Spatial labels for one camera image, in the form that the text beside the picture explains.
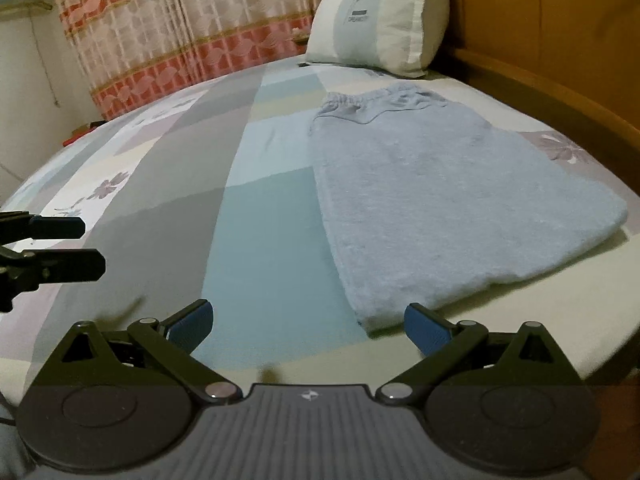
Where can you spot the grey sweatpants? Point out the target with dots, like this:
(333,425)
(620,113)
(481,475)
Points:
(440,200)

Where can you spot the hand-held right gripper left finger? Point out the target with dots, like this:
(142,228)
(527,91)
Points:
(190,326)

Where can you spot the patchwork floral pillow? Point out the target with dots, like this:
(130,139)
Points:
(380,15)

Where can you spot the patchwork floral bed sheet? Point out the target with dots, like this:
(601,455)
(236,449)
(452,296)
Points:
(225,210)

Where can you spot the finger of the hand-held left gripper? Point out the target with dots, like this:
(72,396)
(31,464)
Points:
(55,227)
(70,265)

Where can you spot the red and beige curtain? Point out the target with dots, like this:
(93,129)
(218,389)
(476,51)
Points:
(190,30)

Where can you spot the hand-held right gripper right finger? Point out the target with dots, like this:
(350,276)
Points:
(425,330)

